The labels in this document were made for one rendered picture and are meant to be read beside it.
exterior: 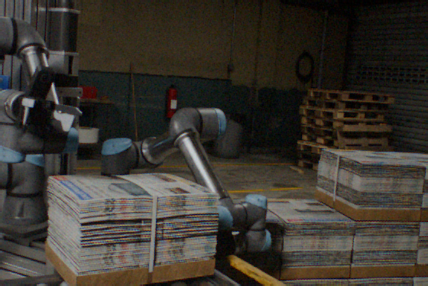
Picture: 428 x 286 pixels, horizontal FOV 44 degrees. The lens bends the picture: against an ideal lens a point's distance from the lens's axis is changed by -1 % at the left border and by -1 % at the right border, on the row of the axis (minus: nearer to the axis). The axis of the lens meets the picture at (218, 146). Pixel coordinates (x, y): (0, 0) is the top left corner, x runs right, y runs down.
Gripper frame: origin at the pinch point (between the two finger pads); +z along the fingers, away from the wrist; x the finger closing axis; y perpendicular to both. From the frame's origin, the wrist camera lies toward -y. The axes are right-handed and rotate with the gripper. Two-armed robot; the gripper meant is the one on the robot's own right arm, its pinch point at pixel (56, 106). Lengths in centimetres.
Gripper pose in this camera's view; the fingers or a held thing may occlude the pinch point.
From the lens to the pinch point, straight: 124.8
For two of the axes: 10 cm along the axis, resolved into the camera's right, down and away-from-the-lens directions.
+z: 6.2, 1.5, -7.7
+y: -1.9, 9.8, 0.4
